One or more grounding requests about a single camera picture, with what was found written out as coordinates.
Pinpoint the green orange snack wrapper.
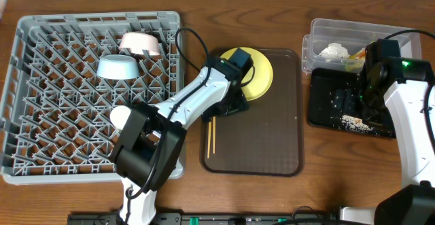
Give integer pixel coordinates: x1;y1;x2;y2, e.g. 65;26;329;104
345;48;366;73

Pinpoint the white pink bowl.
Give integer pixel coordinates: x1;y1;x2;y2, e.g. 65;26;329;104
120;32;160;56

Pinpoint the grey plastic dishwasher rack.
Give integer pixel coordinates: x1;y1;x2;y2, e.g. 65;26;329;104
1;11;184;185

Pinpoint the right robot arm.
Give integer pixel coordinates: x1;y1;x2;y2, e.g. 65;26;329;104
337;39;434;224

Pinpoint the wooden chopstick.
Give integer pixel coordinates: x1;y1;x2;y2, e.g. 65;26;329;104
212;116;216;154
207;121;212;158

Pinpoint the clear plastic waste bin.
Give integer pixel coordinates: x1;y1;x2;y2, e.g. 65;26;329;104
301;18;403;73

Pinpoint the light blue bowl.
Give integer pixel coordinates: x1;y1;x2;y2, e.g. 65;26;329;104
97;54;139;80

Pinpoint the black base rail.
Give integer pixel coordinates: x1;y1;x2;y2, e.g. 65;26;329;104
67;211;375;225

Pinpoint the food scraps pile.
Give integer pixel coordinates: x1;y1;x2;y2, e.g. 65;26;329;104
341;115;373;133

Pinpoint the white tissue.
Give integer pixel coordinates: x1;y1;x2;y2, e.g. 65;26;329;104
319;43;350;62

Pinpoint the white plastic cup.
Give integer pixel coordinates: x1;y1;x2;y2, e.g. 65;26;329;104
109;105;132;130

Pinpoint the black waste tray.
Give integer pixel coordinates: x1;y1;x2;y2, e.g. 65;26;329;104
308;68;396;139

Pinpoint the dark brown serving tray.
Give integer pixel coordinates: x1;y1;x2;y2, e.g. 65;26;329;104
200;49;304;177

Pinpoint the yellow round plate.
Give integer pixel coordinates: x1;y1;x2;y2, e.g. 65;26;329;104
240;47;273;101

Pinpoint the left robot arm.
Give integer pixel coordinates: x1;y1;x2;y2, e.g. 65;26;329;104
109;48;255;224

